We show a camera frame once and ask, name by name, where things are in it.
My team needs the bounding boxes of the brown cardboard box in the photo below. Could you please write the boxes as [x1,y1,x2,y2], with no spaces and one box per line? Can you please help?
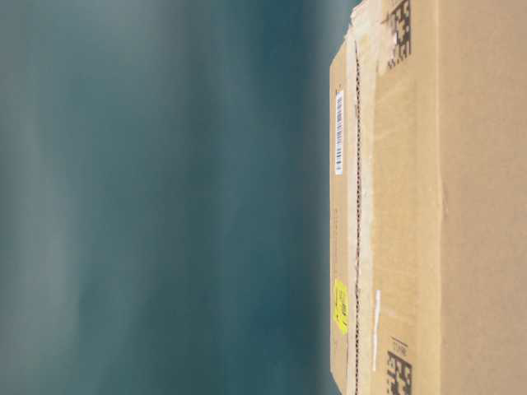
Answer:
[329,1,526,394]

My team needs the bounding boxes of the blue table cloth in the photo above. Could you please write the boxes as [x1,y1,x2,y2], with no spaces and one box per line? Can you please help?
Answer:
[1,1,353,394]

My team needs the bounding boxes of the white barcode label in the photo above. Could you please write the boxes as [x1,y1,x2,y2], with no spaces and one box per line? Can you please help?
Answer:
[335,91,344,175]

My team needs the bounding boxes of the yellow sticker label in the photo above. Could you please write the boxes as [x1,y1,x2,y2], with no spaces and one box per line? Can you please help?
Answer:
[333,279,349,334]

